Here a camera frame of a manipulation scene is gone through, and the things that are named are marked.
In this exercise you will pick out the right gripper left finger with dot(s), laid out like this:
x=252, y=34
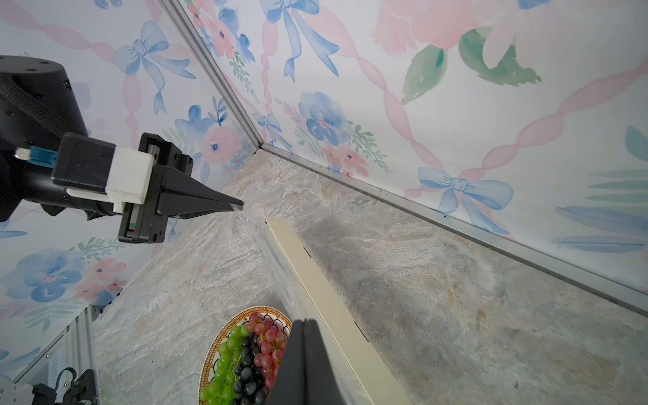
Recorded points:
x=290, y=384

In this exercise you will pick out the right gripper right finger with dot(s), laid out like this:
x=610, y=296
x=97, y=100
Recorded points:
x=320, y=384

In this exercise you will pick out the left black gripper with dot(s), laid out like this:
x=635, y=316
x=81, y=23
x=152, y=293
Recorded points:
x=171, y=193

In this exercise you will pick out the cream plastic wrap dispenser box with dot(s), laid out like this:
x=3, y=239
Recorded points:
x=361, y=374

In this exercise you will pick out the plate of grapes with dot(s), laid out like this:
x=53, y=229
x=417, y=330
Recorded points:
x=242, y=363

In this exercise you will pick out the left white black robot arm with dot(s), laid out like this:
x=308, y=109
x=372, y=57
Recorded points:
x=38, y=107

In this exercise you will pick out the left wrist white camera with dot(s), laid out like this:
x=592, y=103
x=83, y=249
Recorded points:
x=84, y=173

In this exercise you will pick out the aluminium front rail frame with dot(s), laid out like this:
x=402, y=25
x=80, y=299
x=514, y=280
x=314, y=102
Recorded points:
x=68, y=357

